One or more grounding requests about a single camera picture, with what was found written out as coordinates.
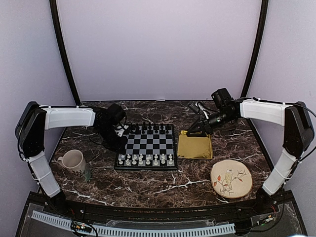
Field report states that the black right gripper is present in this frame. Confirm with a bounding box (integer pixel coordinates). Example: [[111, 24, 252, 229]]
[[187, 109, 236, 137]]

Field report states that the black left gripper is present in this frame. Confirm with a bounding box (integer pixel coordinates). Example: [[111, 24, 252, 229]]
[[96, 124, 128, 155]]

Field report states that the black grey chess board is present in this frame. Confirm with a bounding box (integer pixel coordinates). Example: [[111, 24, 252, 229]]
[[114, 123, 178, 171]]

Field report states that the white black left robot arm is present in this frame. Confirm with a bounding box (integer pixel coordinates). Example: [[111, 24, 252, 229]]
[[15, 101, 127, 215]]

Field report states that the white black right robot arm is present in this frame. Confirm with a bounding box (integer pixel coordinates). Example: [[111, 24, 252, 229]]
[[187, 88, 315, 196]]

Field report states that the gold metal tray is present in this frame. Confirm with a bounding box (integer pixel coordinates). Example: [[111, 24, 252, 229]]
[[177, 130, 213, 160]]

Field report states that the beige ceramic mug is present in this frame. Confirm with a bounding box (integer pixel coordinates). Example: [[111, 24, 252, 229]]
[[57, 150, 91, 182]]

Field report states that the beige bird painted plate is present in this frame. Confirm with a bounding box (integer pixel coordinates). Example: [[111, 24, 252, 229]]
[[210, 159, 253, 199]]

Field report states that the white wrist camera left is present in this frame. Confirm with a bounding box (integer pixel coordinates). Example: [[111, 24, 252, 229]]
[[115, 125, 129, 137]]

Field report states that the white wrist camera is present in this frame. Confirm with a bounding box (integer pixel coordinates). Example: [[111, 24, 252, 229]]
[[115, 125, 129, 137], [188, 102, 209, 119]]

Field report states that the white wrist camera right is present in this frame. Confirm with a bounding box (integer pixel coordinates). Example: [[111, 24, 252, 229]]
[[188, 102, 209, 119]]

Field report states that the right black frame post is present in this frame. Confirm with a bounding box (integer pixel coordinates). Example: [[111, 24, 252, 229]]
[[240, 0, 269, 97]]

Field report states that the black frame post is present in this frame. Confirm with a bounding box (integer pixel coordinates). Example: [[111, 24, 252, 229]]
[[240, 0, 269, 97], [49, 0, 81, 105]]

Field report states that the white slotted cable duct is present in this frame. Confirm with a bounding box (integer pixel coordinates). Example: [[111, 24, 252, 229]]
[[31, 211, 236, 237]]

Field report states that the left black frame post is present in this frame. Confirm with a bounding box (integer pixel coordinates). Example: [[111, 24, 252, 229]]
[[49, 0, 81, 105]]

